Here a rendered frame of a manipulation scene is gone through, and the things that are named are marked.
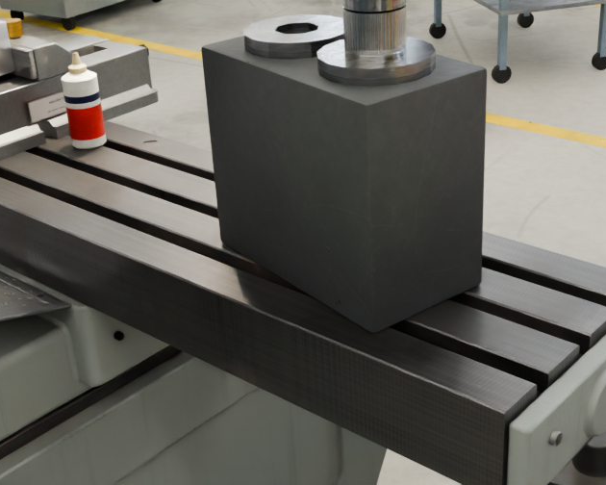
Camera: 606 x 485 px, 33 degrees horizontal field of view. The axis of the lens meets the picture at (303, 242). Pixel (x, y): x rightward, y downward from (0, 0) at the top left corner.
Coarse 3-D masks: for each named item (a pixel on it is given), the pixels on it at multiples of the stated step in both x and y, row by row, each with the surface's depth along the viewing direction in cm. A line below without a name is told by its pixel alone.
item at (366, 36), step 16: (352, 0) 73; (368, 0) 73; (384, 0) 73; (400, 0) 73; (352, 16) 74; (368, 16) 73; (384, 16) 73; (400, 16) 74; (352, 32) 74; (368, 32) 74; (384, 32) 74; (400, 32) 74; (352, 48) 75; (368, 48) 74; (384, 48) 74; (400, 48) 75
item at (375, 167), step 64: (256, 64) 80; (320, 64) 76; (384, 64) 73; (448, 64) 77; (256, 128) 82; (320, 128) 75; (384, 128) 71; (448, 128) 75; (256, 192) 86; (320, 192) 78; (384, 192) 74; (448, 192) 78; (256, 256) 89; (320, 256) 81; (384, 256) 76; (448, 256) 80; (384, 320) 78
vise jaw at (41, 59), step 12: (24, 36) 122; (12, 48) 119; (24, 48) 117; (36, 48) 117; (48, 48) 119; (60, 48) 120; (24, 60) 118; (36, 60) 118; (48, 60) 119; (60, 60) 120; (12, 72) 120; (24, 72) 119; (36, 72) 118; (48, 72) 119; (60, 72) 121
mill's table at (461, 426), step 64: (128, 128) 123; (0, 192) 108; (64, 192) 107; (128, 192) 106; (192, 192) 105; (0, 256) 109; (64, 256) 100; (128, 256) 93; (192, 256) 92; (512, 256) 88; (128, 320) 97; (192, 320) 89; (256, 320) 83; (320, 320) 80; (448, 320) 79; (512, 320) 81; (576, 320) 78; (256, 384) 87; (320, 384) 81; (384, 384) 76; (448, 384) 72; (512, 384) 71; (576, 384) 73; (448, 448) 74; (512, 448) 70; (576, 448) 76
